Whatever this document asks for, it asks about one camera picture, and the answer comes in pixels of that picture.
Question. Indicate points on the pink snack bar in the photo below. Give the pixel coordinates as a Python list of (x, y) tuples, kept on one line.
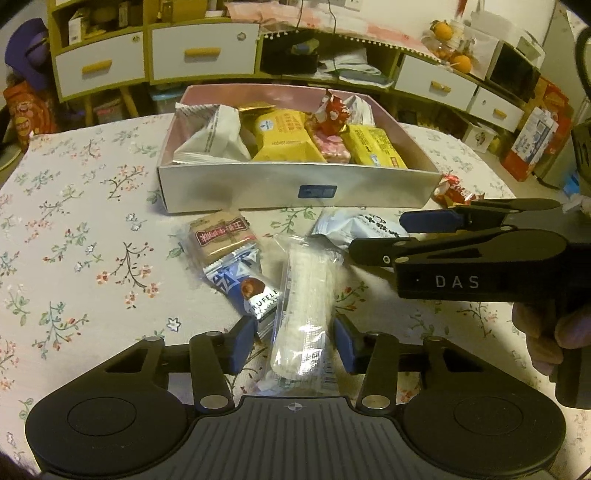
[(333, 146)]

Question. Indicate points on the floral tablecloth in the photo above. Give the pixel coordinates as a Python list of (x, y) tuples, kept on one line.
[(92, 230)]

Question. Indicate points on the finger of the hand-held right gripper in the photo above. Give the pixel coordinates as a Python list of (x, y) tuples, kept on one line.
[(429, 220), (378, 251)]

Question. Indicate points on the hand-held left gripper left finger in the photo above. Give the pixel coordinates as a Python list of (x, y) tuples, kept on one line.
[(242, 344)]

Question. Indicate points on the red candy packet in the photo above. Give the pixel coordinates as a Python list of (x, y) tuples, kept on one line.
[(330, 113), (455, 191)]

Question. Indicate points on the yellow waffle snack packet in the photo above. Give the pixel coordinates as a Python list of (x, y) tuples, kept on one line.
[(286, 138), (374, 147)]

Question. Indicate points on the purple plush toy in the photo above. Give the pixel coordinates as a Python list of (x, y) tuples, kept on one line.
[(30, 53)]

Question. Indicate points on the gold snack packet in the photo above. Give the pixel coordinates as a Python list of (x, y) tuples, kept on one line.
[(256, 107)]

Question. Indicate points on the low yellow and white cabinet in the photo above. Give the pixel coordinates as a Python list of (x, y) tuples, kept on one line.
[(438, 83)]

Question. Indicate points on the person's right hand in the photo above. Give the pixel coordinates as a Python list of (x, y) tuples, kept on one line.
[(540, 318)]

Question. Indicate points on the white and blue snack packet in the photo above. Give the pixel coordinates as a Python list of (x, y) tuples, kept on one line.
[(355, 228)]

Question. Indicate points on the red and white carton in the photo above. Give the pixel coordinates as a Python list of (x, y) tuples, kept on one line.
[(538, 131)]

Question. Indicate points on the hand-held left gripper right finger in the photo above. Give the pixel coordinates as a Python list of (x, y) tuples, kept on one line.
[(346, 344)]

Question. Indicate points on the yellow and white drawer cabinet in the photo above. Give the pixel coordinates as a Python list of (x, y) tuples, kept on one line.
[(138, 55)]

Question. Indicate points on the orange fruit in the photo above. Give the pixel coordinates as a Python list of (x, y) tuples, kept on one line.
[(443, 31), (463, 63)]

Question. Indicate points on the pink cardboard box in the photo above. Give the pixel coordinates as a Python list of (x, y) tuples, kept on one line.
[(300, 184)]

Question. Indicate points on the clear white cracker packet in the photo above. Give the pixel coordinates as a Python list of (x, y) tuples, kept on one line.
[(302, 314)]

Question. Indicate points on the orange printed bag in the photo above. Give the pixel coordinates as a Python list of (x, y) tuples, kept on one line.
[(27, 117)]

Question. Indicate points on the brown biscuit packet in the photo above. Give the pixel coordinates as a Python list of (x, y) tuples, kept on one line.
[(219, 237)]

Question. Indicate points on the pink lace cloth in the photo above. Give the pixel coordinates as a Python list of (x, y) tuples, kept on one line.
[(332, 18)]

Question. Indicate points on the black microwave oven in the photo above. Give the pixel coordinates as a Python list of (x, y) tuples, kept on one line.
[(515, 69)]

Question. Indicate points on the blue truffle chocolate packet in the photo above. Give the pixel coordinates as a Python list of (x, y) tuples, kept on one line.
[(247, 290)]

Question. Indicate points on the clear storage box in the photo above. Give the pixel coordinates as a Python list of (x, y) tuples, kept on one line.
[(166, 99), (108, 110)]

